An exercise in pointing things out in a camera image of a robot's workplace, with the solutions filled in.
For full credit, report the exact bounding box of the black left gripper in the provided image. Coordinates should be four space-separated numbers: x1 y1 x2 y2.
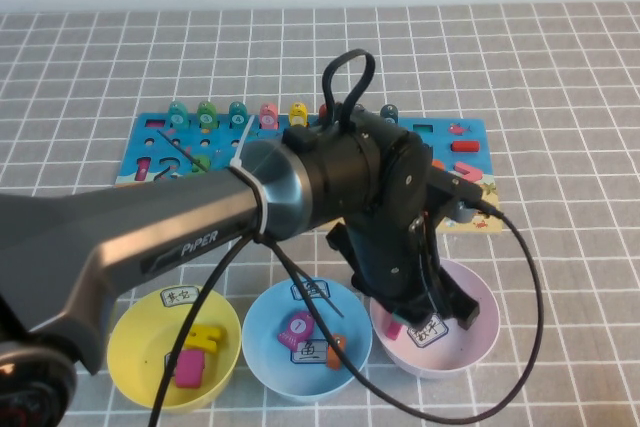
327 196 481 332

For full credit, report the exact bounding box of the pink plastic bowl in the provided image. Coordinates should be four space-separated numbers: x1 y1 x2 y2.
369 257 501 381

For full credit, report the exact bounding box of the orange fish piece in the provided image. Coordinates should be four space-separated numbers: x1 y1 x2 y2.
327 334 348 371

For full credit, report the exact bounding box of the magenta fish piece numbered one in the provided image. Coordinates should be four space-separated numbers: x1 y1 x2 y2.
277 311 316 349

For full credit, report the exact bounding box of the blue plastic bowl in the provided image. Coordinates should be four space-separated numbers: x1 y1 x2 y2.
243 275 374 402

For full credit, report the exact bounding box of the pink fish piece numbered five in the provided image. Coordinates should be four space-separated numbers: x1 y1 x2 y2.
259 101 280 131

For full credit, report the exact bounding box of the teal fish piece numbered four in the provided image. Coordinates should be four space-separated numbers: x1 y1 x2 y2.
228 100 249 129

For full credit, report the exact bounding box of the yellow plastic bowl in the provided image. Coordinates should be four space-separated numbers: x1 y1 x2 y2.
107 285 245 411

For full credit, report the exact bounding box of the green fish piece numbered three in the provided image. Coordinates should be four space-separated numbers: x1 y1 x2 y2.
196 100 217 129

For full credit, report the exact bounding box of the teal fish piece numbered two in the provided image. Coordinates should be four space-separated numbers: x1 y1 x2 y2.
167 100 187 129

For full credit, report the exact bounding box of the wooden number puzzle board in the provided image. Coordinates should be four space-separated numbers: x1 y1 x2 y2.
114 111 503 236

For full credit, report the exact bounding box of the pink wooden greater-than sign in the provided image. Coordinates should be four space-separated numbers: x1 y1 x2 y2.
453 161 485 184

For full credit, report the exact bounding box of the yellow wooden equals sign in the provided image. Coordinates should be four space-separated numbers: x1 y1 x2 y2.
182 324 226 353

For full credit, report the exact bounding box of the magenta wooden rectangle block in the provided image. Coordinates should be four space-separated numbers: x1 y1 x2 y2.
174 349 208 389

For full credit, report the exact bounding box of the white zip tie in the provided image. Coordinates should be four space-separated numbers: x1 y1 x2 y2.
228 115 269 244

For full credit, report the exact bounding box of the grey checked tablecloth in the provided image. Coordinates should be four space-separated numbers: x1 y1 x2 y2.
0 1 640 427

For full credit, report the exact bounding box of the long black camera cable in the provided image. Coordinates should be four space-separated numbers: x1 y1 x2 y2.
147 196 545 427

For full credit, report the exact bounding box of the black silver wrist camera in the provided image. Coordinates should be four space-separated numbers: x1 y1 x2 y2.
427 166 485 224

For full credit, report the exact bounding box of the thick black looped arm cable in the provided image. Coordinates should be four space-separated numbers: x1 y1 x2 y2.
322 49 377 136

